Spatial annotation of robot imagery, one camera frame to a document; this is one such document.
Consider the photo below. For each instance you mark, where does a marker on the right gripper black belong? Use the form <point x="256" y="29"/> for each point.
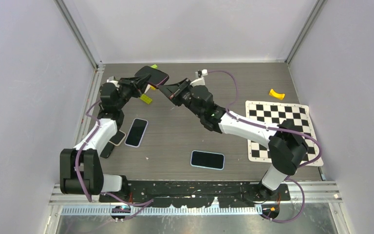
<point x="175" y="91"/>

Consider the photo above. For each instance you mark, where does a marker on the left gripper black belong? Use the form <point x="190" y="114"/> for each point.
<point x="137" y="85"/>

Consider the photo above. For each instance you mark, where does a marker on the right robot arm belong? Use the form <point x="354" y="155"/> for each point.
<point x="286" y="146"/>

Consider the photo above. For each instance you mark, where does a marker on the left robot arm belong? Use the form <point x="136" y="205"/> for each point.
<point x="80" y="169"/>

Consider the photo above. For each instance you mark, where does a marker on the phone in beige case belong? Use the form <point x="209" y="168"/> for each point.
<point x="118" y="138"/>

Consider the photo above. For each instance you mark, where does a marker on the black phone near left edge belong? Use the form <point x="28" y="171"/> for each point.
<point x="106" y="152"/>

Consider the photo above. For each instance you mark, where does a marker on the light green flat brick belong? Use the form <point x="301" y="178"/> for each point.
<point x="146" y="99"/>

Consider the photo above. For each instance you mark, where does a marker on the yellow curved block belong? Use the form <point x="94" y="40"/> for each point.
<point x="276" y="95"/>

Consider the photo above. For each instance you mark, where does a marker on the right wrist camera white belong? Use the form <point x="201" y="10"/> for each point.
<point x="200" y="78"/>

